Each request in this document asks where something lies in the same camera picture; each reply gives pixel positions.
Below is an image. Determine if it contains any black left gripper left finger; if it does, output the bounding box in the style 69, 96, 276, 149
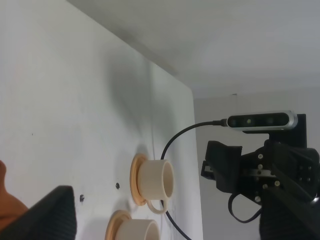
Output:
0, 185, 77, 240

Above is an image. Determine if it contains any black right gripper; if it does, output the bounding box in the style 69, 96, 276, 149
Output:
201, 114, 320, 202

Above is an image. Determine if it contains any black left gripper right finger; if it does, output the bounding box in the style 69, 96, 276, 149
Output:
259, 188, 320, 240

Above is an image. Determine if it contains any brown clay teapot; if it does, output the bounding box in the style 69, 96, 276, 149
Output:
0, 161, 28, 226

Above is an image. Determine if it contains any near white teacup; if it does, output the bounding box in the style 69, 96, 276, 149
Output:
115, 219, 161, 240

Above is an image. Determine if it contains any white teacup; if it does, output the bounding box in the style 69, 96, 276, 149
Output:
137, 159, 175, 215
115, 219, 161, 240

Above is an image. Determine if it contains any far orange saucer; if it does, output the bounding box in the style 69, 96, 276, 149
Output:
130, 153, 148, 206

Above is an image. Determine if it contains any far white teacup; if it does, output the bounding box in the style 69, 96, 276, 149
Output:
137, 159, 175, 215

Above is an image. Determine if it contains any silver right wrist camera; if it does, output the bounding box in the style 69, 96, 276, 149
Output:
226, 110, 299, 132

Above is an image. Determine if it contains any black right camera cable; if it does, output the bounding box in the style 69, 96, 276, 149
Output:
159, 120, 229, 240

